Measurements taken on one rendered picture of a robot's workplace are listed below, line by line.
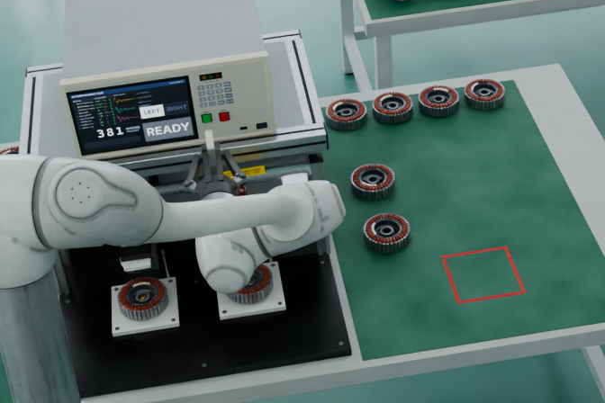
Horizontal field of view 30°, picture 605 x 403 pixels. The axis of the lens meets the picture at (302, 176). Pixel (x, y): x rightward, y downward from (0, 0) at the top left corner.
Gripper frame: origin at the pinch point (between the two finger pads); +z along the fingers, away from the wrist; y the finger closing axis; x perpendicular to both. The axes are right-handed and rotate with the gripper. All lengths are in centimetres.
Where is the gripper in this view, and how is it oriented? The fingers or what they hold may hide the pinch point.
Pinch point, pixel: (210, 145)
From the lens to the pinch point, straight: 237.1
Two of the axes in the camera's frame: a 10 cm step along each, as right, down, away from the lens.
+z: -1.4, -6.2, 7.7
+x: -0.7, -7.7, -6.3
